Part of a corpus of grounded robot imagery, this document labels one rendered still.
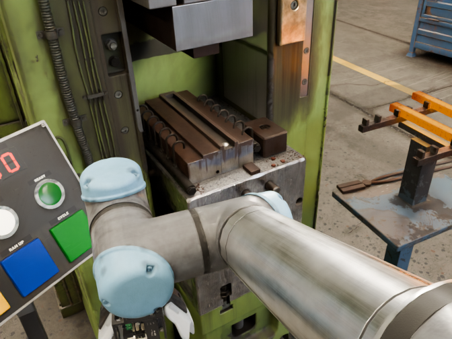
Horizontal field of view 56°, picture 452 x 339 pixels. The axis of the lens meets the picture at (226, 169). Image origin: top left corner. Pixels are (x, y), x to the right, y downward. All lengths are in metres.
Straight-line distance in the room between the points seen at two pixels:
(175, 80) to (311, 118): 0.49
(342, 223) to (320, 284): 2.21
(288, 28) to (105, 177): 0.88
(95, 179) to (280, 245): 0.26
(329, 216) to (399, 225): 1.17
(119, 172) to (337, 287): 0.33
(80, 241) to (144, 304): 0.46
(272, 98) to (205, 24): 0.43
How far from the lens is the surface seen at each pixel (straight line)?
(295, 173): 1.25
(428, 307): 0.20
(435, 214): 1.45
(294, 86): 1.39
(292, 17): 1.28
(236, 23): 1.04
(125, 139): 1.17
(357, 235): 2.41
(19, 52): 1.04
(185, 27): 0.98
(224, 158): 1.15
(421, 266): 2.34
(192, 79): 1.58
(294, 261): 0.30
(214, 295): 1.36
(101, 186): 0.51
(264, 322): 1.72
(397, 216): 1.40
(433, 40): 5.00
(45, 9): 1.01
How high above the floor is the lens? 1.56
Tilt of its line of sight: 33 degrees down
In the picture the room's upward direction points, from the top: 2 degrees counter-clockwise
